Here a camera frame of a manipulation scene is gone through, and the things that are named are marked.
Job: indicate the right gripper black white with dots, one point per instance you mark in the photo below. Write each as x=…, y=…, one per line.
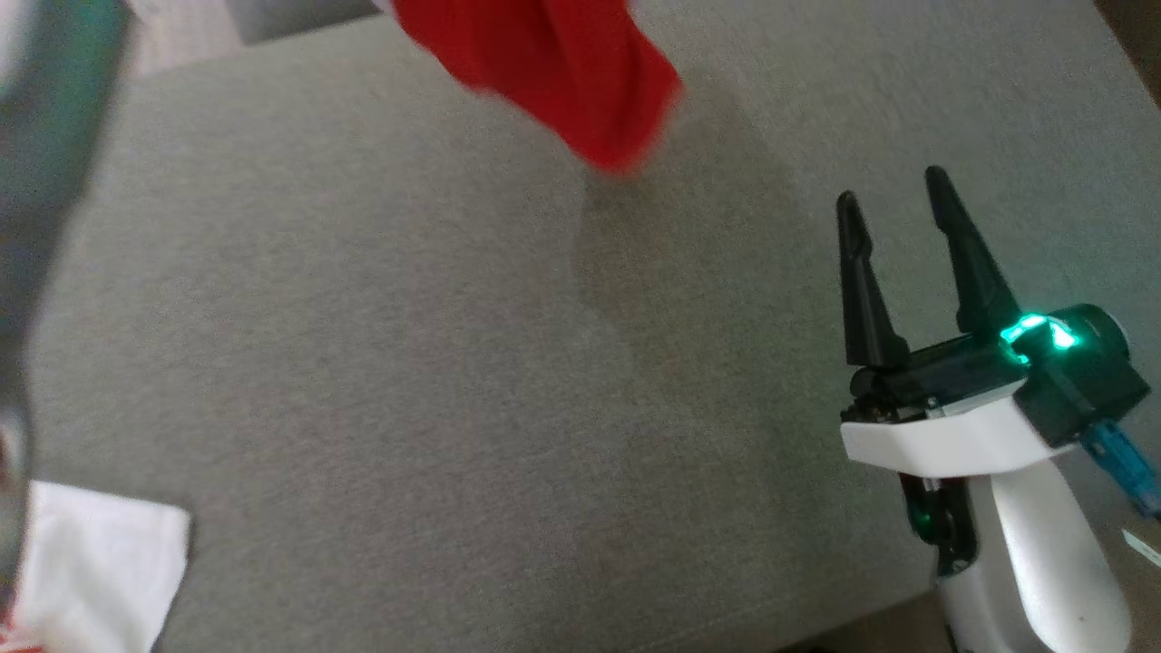
x=952, y=426

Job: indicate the red and white jersey garment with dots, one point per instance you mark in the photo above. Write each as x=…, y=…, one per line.
x=562, y=73

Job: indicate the left robot arm silver white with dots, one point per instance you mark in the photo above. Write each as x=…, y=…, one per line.
x=45, y=181

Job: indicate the right robot arm silver white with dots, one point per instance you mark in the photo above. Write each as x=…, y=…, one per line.
x=1043, y=562

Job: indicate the white cloth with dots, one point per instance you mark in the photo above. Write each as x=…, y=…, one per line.
x=91, y=562

